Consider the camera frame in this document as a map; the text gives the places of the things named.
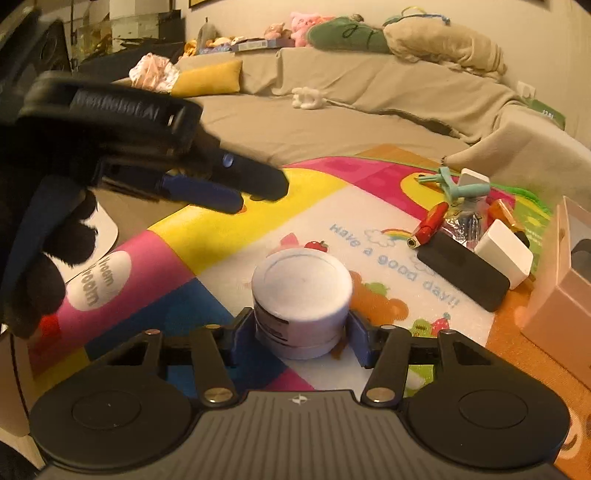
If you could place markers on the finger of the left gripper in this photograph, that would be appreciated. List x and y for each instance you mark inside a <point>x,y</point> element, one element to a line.
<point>209,160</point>

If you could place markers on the white wall socket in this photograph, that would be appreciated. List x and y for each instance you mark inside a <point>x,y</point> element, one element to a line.
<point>526,91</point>

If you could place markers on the white round jar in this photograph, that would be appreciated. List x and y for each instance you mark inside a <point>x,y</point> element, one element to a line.
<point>301,300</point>

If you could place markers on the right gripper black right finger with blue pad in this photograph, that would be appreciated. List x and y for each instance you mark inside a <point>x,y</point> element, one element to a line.
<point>385,351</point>

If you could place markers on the yellow cushion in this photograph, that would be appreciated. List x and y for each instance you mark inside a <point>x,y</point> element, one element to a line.
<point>217,79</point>

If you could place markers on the black gloved hand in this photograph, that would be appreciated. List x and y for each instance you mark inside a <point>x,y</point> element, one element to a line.
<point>40,289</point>

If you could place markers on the pink plush toy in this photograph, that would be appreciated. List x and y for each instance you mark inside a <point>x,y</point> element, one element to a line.
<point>297,31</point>

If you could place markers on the pink cardboard box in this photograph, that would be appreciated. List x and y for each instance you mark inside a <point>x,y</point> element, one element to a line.
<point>557,318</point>

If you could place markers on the black flat case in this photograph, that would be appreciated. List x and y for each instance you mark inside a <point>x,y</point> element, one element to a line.
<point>465,270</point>

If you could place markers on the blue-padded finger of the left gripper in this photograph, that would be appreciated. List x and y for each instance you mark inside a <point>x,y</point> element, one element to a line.
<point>200,193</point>

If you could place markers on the white small plush toy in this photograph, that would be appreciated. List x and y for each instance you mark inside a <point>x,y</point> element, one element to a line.
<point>306,98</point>

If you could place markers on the colourful cartoon play mat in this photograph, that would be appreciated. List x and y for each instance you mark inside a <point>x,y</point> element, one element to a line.
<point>344,332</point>

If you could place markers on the pink crumpled cloth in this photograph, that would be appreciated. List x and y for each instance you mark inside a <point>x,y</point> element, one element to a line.
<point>154,73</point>

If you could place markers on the flat book on sofa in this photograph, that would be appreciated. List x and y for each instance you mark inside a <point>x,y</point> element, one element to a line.
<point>247,45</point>

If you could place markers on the red pen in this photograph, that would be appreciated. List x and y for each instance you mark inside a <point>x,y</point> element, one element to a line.
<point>429,226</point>

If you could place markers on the white square box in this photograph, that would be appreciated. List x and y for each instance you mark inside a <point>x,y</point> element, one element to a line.
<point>503,250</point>

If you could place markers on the black cylinder in box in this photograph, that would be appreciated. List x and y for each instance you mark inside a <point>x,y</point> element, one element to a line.
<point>581,255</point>

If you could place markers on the green tissue box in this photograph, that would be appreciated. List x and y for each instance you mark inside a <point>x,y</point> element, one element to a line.
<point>557,117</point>

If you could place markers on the beige crumpled blanket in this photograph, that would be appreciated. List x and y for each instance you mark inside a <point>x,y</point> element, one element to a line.
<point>416,39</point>

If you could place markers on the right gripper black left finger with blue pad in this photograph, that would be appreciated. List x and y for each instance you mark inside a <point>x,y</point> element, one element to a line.
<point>214,349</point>

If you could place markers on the beige covered sofa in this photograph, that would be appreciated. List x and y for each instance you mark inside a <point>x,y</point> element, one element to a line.
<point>457,118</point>

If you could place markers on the teal plastic crank toy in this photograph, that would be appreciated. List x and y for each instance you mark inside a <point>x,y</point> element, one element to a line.
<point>455,186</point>

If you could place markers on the green plush pillow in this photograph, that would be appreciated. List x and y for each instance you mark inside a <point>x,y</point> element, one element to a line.
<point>347,34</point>

